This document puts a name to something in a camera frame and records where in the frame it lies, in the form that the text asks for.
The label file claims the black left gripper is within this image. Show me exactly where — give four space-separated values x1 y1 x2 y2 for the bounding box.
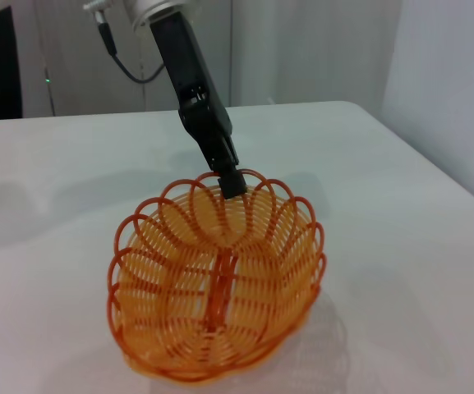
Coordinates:
149 11 248 200

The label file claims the orange woven plastic basket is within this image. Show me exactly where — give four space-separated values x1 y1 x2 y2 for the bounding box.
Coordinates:
107 167 327 385

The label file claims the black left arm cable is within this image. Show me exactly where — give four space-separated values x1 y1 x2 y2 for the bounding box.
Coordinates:
82 0 166 84

